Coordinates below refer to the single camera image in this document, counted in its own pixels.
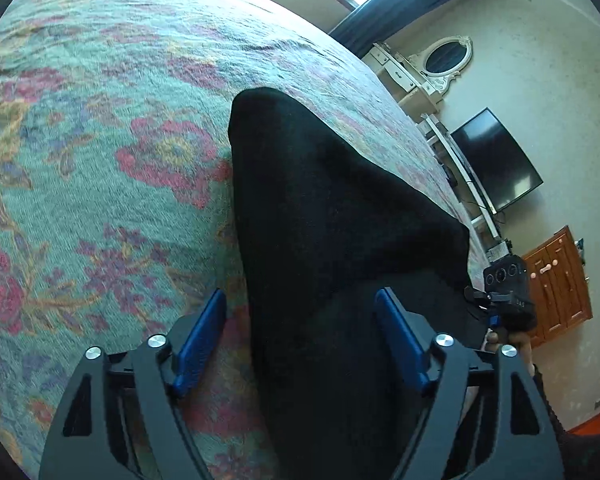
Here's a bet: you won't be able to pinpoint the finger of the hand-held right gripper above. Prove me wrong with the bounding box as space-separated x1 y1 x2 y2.
462 285 501 332

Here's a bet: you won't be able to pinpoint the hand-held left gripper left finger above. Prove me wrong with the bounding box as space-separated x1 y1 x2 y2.
39 287 227 480

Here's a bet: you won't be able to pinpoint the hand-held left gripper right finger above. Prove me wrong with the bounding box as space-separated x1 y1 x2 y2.
374 287 565 480

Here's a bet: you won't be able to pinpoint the black pants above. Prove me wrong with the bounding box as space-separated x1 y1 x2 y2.
228 87 488 480

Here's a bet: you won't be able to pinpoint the person's right forearm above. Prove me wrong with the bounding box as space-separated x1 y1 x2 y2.
527 355 600 480

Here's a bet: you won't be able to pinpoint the person's right hand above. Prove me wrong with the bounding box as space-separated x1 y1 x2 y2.
484 329 534 362

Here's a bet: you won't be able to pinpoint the wooden cabinet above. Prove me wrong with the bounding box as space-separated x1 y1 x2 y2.
522 226 593 347

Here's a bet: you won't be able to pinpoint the white television stand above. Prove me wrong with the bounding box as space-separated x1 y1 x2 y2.
420 115 511 261

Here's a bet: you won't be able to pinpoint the black television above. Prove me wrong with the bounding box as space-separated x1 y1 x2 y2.
450 107 544 214

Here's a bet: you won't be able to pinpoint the white vanity table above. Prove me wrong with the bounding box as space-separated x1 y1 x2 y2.
365 42 443 116

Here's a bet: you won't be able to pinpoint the oval white-framed mirror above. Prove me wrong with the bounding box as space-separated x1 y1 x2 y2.
414 35 473 93

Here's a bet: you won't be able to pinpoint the floral bedspread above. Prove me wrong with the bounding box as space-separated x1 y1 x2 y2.
0 0 491 480

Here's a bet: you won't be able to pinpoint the dark blue curtain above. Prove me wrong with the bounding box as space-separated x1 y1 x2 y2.
330 0 481 58

